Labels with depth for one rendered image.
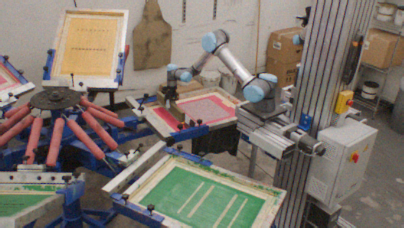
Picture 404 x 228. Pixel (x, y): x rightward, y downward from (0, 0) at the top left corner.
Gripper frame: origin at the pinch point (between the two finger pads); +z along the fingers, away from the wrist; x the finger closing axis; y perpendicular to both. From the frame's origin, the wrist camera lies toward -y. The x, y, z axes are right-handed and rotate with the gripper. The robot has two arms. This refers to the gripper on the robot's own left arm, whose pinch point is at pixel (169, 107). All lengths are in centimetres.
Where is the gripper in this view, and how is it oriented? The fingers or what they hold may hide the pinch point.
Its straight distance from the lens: 288.9
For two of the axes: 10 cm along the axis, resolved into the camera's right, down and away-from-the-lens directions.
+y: 5.3, 4.3, -7.3
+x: 8.5, -2.2, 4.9
